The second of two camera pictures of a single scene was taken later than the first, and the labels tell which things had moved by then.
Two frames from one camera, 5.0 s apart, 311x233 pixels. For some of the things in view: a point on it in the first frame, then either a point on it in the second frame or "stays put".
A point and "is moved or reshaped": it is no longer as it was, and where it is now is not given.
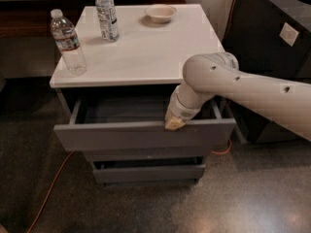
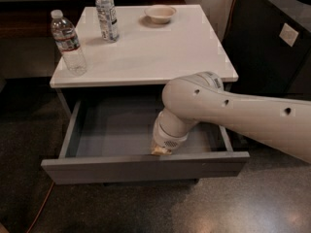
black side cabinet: x=269 y=34 stays put
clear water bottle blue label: x=107 y=14 stays put
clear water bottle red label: x=68 y=43 stays put
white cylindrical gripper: x=180 y=111 → x=167 y=141
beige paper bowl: x=159 y=14 stays put
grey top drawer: x=122 y=122 is moved or reshaped
